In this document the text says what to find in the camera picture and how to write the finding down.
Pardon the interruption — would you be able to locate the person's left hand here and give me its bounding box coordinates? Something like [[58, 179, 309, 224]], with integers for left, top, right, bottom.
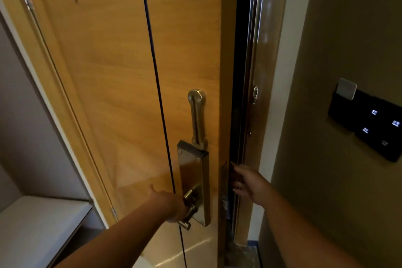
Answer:
[[148, 183, 189, 223]]

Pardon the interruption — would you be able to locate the person's right hand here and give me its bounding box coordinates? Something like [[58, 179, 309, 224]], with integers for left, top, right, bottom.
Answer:
[[231, 163, 274, 207]]

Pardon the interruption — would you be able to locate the brass lever door handle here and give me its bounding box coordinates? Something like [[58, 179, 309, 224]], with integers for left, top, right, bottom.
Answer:
[[178, 188, 200, 231]]

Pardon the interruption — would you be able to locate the wooden door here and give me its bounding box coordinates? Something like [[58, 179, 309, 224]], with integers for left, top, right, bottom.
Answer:
[[12, 0, 240, 268]]

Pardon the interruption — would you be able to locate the person's left forearm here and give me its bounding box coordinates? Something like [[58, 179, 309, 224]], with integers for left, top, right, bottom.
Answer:
[[54, 197, 165, 268]]

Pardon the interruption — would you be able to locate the person's right forearm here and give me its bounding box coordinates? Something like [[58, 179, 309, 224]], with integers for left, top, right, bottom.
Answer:
[[257, 188, 366, 268]]

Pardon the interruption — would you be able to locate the metal door edge plate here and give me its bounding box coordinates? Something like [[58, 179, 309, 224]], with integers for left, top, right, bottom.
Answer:
[[220, 161, 232, 213]]

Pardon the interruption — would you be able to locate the brass swing bar door guard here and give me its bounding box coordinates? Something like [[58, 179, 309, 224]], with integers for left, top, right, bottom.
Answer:
[[187, 89, 207, 151]]

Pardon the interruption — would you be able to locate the white shelf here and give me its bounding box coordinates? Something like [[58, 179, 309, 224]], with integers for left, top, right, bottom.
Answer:
[[0, 195, 94, 268]]

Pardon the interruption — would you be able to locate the grey key card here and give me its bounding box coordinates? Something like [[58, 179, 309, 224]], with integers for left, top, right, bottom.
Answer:
[[335, 77, 358, 101]]

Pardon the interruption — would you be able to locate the black wall switch panel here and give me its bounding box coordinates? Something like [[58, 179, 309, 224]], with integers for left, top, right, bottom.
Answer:
[[327, 88, 402, 163]]

